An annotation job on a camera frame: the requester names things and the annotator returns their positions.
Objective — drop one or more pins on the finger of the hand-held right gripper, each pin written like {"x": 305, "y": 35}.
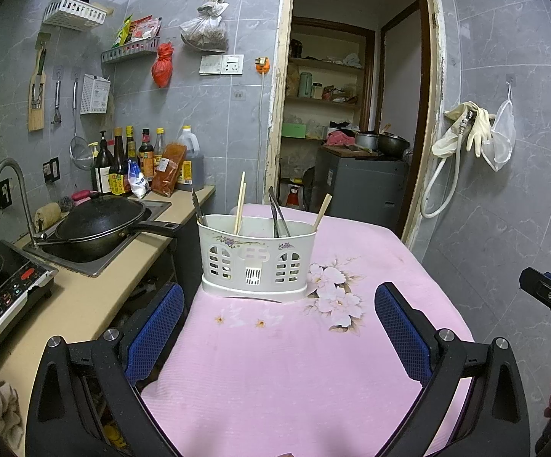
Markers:
{"x": 549, "y": 295}

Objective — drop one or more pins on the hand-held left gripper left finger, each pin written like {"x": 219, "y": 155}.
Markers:
{"x": 154, "y": 338}

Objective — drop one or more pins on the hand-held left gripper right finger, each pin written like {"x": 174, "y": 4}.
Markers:
{"x": 401, "y": 338}

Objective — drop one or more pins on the white plastic utensil holder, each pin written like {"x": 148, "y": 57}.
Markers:
{"x": 256, "y": 257}

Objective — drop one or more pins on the steel table knife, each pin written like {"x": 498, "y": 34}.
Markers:
{"x": 197, "y": 204}

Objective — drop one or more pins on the wooden chopstick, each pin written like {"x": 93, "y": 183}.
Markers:
{"x": 322, "y": 212}
{"x": 242, "y": 214}
{"x": 240, "y": 200}

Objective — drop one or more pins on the long steel spoon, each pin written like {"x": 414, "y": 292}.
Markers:
{"x": 284, "y": 223}

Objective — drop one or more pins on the steel fork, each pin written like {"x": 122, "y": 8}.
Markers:
{"x": 274, "y": 209}

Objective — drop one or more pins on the beige kitchen counter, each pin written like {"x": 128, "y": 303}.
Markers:
{"x": 80, "y": 304}

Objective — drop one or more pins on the black wok with lid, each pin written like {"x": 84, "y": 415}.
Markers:
{"x": 113, "y": 259}

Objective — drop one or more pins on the pink floral tablecloth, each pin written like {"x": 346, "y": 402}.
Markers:
{"x": 304, "y": 381}

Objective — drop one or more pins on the black wok lid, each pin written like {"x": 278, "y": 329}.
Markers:
{"x": 99, "y": 219}

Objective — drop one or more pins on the black induction cooker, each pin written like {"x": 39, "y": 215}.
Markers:
{"x": 8, "y": 295}

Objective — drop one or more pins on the grey cabinet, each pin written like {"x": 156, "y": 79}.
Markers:
{"x": 361, "y": 185}

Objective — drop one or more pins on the white blue salt bag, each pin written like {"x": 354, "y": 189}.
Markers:
{"x": 138, "y": 181}

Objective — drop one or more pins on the pink soap dish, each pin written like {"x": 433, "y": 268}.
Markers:
{"x": 82, "y": 195}

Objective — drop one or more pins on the white mesh bag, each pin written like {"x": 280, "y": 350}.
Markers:
{"x": 499, "y": 143}

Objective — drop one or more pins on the loofah sponge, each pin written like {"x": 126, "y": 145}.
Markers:
{"x": 48, "y": 216}

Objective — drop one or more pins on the steel wool scrubber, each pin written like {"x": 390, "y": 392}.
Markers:
{"x": 65, "y": 203}

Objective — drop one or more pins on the dark sauce bottle yellow label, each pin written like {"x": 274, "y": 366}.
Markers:
{"x": 119, "y": 176}

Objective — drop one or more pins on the orange spice package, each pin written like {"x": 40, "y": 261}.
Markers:
{"x": 168, "y": 171}

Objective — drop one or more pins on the dark pump bottle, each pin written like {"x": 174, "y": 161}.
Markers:
{"x": 103, "y": 171}

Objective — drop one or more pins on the red white bottle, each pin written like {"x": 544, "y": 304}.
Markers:
{"x": 295, "y": 196}

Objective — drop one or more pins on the large oil jug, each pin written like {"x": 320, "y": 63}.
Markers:
{"x": 192, "y": 162}

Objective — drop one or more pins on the red-capped sauce bottle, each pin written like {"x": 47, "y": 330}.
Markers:
{"x": 147, "y": 157}

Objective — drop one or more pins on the cream rubber gloves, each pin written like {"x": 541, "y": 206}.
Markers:
{"x": 478, "y": 128}

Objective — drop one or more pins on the clear bottle yellow cap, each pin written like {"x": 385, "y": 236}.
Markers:
{"x": 160, "y": 145}

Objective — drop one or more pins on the dark metal pot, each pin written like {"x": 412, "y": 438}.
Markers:
{"x": 393, "y": 145}

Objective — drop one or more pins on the yellow-capped sauce bottle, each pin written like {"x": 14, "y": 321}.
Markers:
{"x": 130, "y": 145}

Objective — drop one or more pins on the steel mesh strainer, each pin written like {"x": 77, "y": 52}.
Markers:
{"x": 80, "y": 152}

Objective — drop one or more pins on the steel pot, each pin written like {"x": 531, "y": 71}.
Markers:
{"x": 366, "y": 140}

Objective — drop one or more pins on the pink cloth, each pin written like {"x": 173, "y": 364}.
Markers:
{"x": 340, "y": 139}

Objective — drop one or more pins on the steel faucet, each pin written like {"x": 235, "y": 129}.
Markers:
{"x": 11, "y": 166}

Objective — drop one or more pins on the green box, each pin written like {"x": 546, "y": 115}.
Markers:
{"x": 294, "y": 131}

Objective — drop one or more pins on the steel peeler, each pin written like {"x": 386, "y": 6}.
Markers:
{"x": 57, "y": 104}

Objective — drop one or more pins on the wooden knife rack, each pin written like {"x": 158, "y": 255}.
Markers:
{"x": 36, "y": 114}

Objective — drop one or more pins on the red plastic bag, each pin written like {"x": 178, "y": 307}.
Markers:
{"x": 162, "y": 69}

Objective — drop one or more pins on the green jar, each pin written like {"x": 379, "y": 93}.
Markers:
{"x": 306, "y": 84}

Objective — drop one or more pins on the wooden shelf unit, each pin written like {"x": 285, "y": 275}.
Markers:
{"x": 325, "y": 64}

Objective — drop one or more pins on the orange plug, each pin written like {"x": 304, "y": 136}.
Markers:
{"x": 262, "y": 65}

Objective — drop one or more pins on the yellow snack packet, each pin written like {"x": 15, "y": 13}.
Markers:
{"x": 123, "y": 33}

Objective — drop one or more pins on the clear bag of dried goods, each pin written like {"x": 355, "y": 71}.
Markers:
{"x": 204, "y": 33}

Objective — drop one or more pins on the red snack packet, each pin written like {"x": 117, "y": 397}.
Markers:
{"x": 146, "y": 28}

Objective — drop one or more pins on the white basket shelf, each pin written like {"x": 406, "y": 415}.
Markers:
{"x": 73, "y": 12}

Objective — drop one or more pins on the black wall socket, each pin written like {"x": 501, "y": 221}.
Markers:
{"x": 3, "y": 193}
{"x": 51, "y": 169}

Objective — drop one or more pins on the wooden door frame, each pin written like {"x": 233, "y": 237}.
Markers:
{"x": 435, "y": 104}

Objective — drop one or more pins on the white wall box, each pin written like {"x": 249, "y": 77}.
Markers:
{"x": 95, "y": 95}

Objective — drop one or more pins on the white wall socket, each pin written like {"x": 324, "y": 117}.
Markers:
{"x": 232, "y": 64}

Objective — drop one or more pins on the grey wall rack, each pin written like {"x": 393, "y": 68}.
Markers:
{"x": 130, "y": 51}

